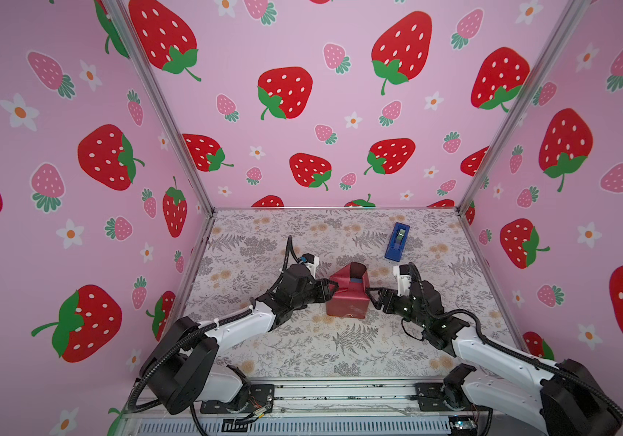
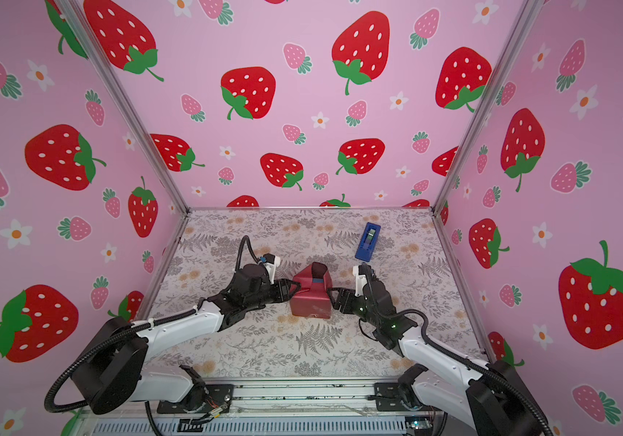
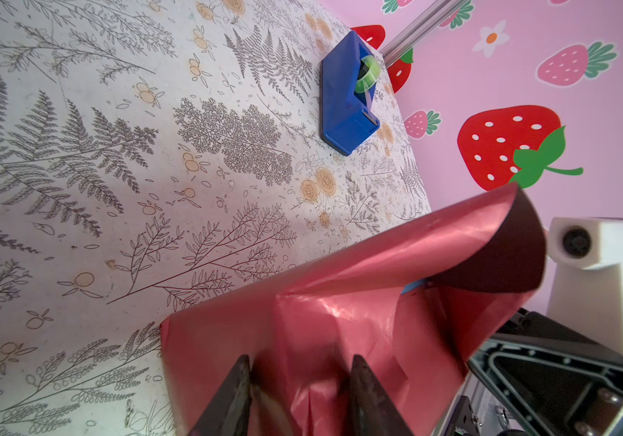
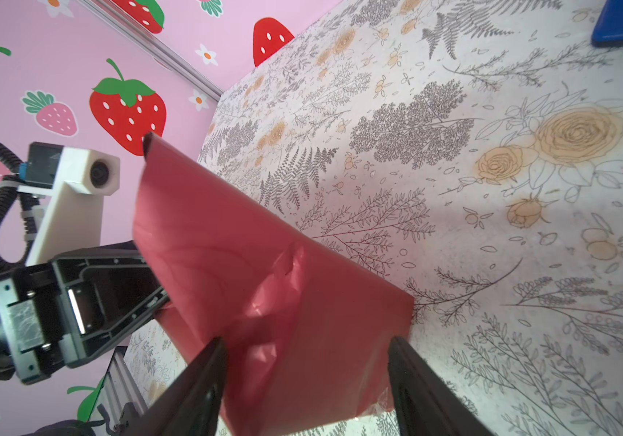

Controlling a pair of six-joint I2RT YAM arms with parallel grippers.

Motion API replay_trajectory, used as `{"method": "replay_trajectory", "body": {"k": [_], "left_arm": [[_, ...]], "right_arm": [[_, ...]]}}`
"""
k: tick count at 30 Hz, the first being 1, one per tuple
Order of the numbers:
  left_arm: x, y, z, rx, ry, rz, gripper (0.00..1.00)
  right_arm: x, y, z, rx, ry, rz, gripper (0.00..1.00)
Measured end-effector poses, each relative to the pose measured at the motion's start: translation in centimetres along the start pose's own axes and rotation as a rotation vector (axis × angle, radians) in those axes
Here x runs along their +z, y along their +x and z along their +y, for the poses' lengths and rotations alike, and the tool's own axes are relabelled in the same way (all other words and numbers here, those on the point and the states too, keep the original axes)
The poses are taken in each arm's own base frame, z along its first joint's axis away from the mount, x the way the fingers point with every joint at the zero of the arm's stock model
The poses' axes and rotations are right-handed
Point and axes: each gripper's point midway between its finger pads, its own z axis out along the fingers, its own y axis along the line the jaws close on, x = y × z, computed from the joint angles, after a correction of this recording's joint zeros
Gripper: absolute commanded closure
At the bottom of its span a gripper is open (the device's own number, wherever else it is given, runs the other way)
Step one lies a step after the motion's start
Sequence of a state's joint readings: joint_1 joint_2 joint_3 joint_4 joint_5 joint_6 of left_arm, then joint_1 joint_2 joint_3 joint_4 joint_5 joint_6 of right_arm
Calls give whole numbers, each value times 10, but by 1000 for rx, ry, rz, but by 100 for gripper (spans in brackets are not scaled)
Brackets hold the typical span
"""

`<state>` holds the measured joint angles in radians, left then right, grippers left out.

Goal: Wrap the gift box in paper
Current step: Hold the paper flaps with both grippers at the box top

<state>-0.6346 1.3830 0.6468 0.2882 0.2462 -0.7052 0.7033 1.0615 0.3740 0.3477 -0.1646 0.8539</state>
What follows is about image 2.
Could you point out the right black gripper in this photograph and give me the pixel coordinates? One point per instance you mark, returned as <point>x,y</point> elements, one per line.
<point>341,296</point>

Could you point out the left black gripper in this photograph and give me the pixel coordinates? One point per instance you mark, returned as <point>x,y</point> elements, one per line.
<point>283,290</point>

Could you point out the maroon wrapping paper sheet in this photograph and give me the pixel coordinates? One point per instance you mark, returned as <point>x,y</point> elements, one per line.
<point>312,301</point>

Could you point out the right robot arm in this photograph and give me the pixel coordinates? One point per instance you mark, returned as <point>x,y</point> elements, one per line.
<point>489,397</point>

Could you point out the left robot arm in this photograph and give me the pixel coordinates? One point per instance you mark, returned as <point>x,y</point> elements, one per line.
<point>112,369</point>

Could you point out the floral table mat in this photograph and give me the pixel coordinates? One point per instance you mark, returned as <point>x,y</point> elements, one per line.
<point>274,343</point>

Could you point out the blue tape dispenser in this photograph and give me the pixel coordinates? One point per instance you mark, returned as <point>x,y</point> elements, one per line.
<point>368,242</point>

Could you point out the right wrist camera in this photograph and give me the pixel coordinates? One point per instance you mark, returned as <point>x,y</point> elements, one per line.
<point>362,274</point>

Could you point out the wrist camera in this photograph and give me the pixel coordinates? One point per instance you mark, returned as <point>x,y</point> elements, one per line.
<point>362,274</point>
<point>271,263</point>

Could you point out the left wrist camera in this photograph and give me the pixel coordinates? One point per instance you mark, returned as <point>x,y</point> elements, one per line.
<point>271,263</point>

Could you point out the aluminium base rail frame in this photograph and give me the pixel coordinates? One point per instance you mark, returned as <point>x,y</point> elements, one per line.
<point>305,406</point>

